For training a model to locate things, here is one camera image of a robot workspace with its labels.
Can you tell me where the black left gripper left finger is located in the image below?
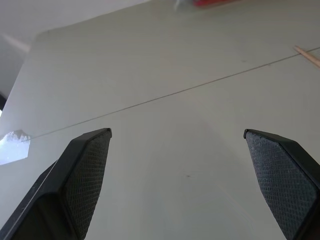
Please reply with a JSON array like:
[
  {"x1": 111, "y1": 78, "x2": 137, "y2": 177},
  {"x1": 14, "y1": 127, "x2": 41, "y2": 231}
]
[{"x1": 0, "y1": 127, "x2": 113, "y2": 240}]

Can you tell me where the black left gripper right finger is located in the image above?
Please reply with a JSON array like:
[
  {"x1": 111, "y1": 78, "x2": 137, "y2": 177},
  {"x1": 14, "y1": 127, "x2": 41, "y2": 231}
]
[{"x1": 243, "y1": 128, "x2": 320, "y2": 240}]

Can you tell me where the red object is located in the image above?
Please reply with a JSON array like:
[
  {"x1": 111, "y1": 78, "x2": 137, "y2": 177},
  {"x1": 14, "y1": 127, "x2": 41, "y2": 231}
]
[{"x1": 191, "y1": 0, "x2": 227, "y2": 8}]

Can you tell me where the wooden chopstick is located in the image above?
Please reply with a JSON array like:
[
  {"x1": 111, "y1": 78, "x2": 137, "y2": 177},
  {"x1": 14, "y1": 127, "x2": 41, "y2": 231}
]
[
  {"x1": 295, "y1": 44, "x2": 320, "y2": 66},
  {"x1": 293, "y1": 46, "x2": 320, "y2": 69}
]

